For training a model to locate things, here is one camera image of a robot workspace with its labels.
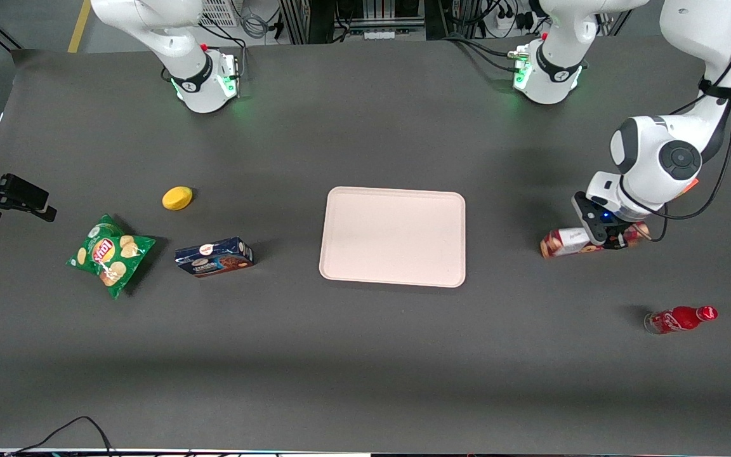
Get red cookie box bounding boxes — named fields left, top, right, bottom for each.
left=540, top=222, right=651, bottom=259

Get dark blue cookie box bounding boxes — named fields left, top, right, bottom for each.
left=175, top=237, right=255, bottom=279

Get beige plastic tray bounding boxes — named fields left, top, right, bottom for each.
left=319, top=186, right=467, bottom=288

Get red soda bottle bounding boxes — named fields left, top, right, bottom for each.
left=643, top=305, right=719, bottom=335

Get green chips bag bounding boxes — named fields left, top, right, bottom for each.
left=66, top=214, right=157, bottom=300

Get yellow lemon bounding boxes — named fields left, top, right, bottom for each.
left=162, top=186, right=194, bottom=211

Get yellow floor tape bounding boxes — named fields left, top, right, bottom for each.
left=67, top=0, right=92, bottom=53

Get white power strip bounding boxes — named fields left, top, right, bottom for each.
left=491, top=11, right=520, bottom=36

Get white mesh basket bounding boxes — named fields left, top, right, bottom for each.
left=199, top=0, right=240, bottom=28

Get left wrist camera housing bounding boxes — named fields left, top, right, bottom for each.
left=571, top=192, right=623, bottom=246

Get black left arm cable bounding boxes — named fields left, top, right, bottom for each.
left=619, top=0, right=731, bottom=243

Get black left arm base cables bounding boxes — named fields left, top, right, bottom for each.
left=442, top=35, right=531, bottom=72

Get black cable at table edge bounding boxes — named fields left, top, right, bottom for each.
left=7, top=416, right=116, bottom=457

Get black right arm base cable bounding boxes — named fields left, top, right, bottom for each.
left=199, top=18, right=247, bottom=64

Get grey coiled cable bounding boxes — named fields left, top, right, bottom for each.
left=240, top=3, right=272, bottom=40

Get aluminium frame post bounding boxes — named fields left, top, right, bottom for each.
left=280, top=0, right=310, bottom=45

